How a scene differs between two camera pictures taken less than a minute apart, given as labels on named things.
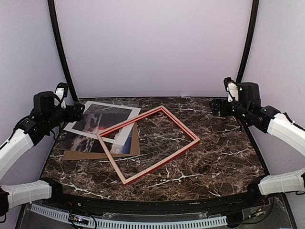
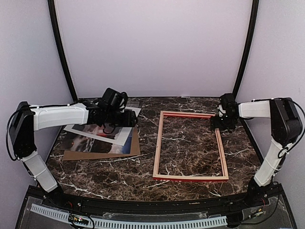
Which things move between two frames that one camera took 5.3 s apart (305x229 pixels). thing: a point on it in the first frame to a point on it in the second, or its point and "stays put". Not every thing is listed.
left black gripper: (78, 113) to (129, 121)
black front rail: (112, 205) stays put
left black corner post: (52, 7) stays put
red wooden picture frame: (127, 182) to (156, 175)
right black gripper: (224, 112) to (215, 123)
